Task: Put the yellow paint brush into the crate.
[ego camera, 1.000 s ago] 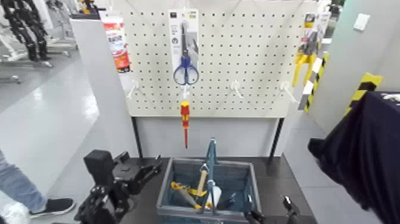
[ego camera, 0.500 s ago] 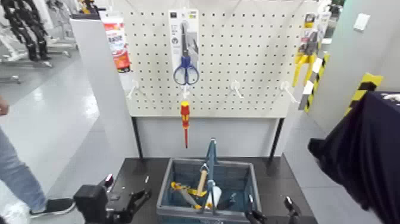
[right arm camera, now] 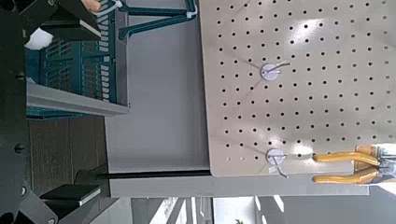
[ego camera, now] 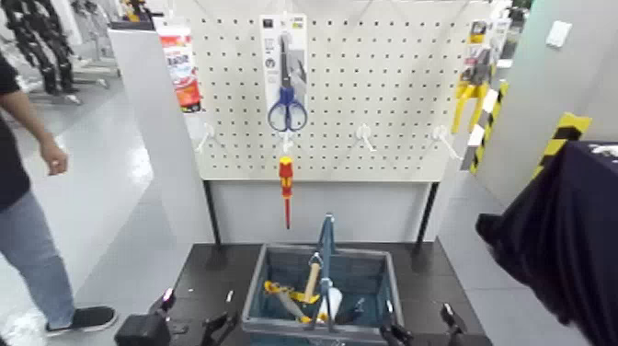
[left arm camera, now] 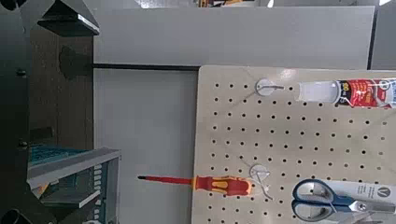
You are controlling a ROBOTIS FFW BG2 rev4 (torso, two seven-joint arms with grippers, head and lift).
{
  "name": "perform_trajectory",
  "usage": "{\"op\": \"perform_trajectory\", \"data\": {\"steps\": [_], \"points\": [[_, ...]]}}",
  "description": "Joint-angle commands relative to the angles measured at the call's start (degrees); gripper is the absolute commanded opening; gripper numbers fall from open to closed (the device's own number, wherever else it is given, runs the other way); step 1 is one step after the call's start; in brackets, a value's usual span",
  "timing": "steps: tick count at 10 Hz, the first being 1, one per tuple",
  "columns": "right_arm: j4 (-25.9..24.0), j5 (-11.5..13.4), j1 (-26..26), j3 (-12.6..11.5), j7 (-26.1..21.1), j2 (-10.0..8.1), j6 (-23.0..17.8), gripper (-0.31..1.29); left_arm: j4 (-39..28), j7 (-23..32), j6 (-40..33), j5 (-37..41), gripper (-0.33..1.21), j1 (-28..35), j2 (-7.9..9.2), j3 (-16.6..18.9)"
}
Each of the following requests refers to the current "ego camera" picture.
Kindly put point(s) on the bare person forearm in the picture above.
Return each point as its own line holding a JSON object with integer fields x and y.
{"x": 24, "y": 113}

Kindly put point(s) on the teal grey crate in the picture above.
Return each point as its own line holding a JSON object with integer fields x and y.
{"x": 251, "y": 309}

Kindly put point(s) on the red yellow screwdriver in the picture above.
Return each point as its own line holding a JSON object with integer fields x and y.
{"x": 286, "y": 178}

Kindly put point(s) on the white wall switch plate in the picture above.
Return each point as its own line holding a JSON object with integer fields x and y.
{"x": 558, "y": 34}

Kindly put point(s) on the white pegboard hook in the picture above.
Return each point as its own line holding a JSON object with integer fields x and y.
{"x": 363, "y": 133}
{"x": 207, "y": 131}
{"x": 440, "y": 133}
{"x": 287, "y": 140}

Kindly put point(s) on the black sneaker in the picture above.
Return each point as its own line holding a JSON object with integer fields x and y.
{"x": 89, "y": 318}

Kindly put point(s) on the person in black shirt jeans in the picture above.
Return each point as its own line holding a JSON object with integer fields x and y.
{"x": 19, "y": 241}

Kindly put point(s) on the yellow black striped post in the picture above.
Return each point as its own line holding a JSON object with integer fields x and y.
{"x": 567, "y": 125}
{"x": 483, "y": 135}

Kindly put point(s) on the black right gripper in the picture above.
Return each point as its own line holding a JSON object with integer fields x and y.
{"x": 449, "y": 340}

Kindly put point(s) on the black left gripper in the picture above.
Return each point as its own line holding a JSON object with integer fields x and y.
{"x": 142, "y": 331}

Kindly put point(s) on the dark navy garment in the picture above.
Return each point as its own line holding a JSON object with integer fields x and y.
{"x": 569, "y": 232}

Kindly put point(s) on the bare person hand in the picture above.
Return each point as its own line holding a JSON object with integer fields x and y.
{"x": 54, "y": 157}

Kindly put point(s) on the cream pegboard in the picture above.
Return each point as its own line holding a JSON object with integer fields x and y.
{"x": 386, "y": 87}

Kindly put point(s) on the black humanoid robot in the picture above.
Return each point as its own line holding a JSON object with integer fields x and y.
{"x": 41, "y": 38}

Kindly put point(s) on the small yellow black package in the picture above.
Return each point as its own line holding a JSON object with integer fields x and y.
{"x": 478, "y": 31}

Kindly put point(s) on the red white caulk tube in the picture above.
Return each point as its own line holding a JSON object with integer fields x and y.
{"x": 181, "y": 67}

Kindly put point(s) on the black base platform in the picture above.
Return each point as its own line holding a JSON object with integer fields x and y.
{"x": 203, "y": 280}

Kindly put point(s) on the black pegboard stand leg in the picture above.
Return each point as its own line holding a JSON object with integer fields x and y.
{"x": 212, "y": 212}
{"x": 427, "y": 212}

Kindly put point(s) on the white tool in crate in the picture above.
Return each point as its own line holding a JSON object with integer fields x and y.
{"x": 332, "y": 302}

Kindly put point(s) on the blue scissors on white card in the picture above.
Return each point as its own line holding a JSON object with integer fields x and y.
{"x": 287, "y": 108}

